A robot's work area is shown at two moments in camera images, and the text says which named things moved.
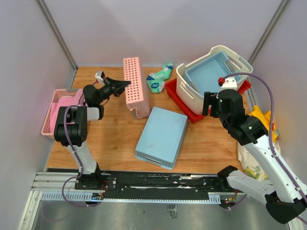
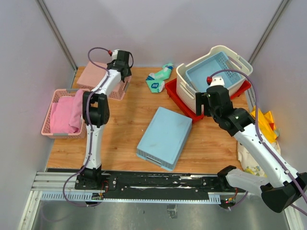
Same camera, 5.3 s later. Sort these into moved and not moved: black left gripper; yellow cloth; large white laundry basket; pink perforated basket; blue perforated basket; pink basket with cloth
Moved: pink perforated basket; black left gripper
Not moved: pink basket with cloth; large white laundry basket; blue perforated basket; yellow cloth
